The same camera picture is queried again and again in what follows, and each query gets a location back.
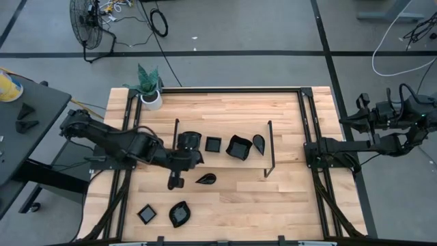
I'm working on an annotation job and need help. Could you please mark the black triangular part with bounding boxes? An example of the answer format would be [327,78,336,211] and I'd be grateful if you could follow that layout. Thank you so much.
[15,120,40,135]
[16,103,36,120]

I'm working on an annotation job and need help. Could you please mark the small black square plate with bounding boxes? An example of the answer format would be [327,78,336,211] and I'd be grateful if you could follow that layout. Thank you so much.
[137,204,158,226]
[204,135,223,153]

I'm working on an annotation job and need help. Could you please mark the yellow cable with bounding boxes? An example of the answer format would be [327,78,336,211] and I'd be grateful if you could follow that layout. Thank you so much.
[70,98,105,121]

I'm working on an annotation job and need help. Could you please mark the black teardrop plate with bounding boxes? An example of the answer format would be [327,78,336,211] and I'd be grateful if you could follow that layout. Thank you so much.
[252,134,266,156]
[195,173,217,185]

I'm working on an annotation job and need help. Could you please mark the coiled black cable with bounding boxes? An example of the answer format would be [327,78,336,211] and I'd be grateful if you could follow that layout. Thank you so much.
[149,8,169,38]

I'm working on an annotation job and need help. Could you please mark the black standing fan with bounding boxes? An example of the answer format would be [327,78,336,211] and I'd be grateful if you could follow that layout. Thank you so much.
[69,0,117,64]

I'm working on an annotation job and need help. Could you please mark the black side table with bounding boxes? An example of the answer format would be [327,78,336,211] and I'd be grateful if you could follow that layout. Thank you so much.
[0,73,93,219]

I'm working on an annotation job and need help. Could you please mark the wooden riser shelf black legs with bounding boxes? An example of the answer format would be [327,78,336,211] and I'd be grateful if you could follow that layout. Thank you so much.
[170,118,276,178]

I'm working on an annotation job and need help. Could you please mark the long white cable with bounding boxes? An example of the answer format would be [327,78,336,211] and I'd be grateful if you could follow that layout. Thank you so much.
[371,0,437,78]

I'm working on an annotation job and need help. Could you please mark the black aluminium table frame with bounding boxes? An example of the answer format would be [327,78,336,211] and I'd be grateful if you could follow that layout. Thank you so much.
[81,85,369,246]

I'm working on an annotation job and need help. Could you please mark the yellow and blue round object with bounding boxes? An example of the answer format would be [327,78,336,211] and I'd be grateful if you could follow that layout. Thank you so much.
[0,70,24,103]

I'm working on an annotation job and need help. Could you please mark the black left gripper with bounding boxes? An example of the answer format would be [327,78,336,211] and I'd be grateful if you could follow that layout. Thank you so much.
[160,148,205,191]

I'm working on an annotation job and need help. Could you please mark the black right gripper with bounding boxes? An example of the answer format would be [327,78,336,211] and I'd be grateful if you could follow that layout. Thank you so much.
[339,92,393,146]

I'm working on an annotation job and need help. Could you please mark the cable clutter with power strip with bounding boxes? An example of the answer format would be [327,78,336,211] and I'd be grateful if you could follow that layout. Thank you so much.
[98,0,135,22]

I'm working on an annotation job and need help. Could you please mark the snake plant in white pot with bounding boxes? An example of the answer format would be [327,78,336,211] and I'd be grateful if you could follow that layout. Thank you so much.
[122,63,164,111]

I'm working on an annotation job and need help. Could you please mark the long black cable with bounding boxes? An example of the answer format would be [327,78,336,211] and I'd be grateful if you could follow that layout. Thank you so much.
[138,0,184,88]

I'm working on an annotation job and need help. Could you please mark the tangled black cables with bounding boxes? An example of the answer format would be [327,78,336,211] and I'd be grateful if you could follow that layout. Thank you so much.
[402,12,437,45]

